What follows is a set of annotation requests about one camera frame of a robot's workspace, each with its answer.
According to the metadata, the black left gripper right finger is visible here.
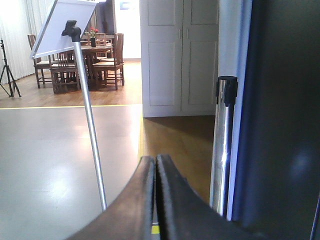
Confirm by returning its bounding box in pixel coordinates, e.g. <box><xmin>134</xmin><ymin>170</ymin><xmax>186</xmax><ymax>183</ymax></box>
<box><xmin>156</xmin><ymin>154</ymin><xmax>261</xmax><ymax>240</ymax></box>

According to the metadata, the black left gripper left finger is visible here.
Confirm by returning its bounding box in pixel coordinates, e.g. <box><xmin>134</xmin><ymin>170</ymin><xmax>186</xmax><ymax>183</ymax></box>
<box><xmin>68</xmin><ymin>156</ymin><xmax>155</xmax><ymax>240</ymax></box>

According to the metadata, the white fridge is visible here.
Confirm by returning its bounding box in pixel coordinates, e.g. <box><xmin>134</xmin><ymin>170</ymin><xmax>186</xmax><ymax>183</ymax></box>
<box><xmin>218</xmin><ymin>0</ymin><xmax>320</xmax><ymax>240</ymax></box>

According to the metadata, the wooden dining chair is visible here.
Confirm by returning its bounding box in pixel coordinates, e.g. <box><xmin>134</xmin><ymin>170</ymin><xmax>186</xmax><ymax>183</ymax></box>
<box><xmin>92</xmin><ymin>33</ymin><xmax>125</xmax><ymax>91</ymax></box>

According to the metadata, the wooden dining table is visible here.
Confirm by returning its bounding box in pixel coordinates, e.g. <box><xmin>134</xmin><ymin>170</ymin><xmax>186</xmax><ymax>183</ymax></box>
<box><xmin>81</xmin><ymin>43</ymin><xmax>113</xmax><ymax>87</ymax></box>

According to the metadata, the white cabinet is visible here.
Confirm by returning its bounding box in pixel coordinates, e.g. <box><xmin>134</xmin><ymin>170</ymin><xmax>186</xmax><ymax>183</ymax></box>
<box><xmin>139</xmin><ymin>0</ymin><xmax>220</xmax><ymax>118</ymax></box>

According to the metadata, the black tripod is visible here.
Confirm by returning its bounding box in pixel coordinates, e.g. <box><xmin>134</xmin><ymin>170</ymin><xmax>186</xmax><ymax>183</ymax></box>
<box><xmin>0</xmin><ymin>39</ymin><xmax>22</xmax><ymax>98</ymax></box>

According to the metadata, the silver sign stand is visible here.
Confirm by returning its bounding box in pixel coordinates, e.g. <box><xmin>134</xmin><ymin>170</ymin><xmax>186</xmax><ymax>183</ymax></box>
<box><xmin>30</xmin><ymin>0</ymin><xmax>107</xmax><ymax>211</ymax></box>

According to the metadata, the chrome stanchion post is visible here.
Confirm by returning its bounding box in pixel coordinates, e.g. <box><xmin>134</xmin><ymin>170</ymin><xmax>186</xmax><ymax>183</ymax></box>
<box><xmin>210</xmin><ymin>76</ymin><xmax>238</xmax><ymax>218</ymax></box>

